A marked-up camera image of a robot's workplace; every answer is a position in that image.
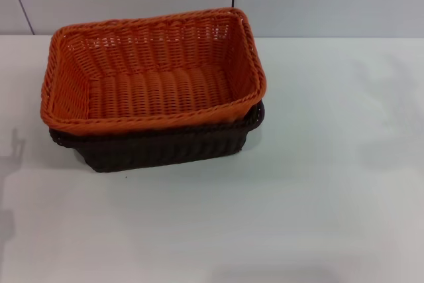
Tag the dark brown woven basket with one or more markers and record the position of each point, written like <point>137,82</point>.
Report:
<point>165,150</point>

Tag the orange woven basket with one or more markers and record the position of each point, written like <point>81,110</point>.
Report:
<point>159,90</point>

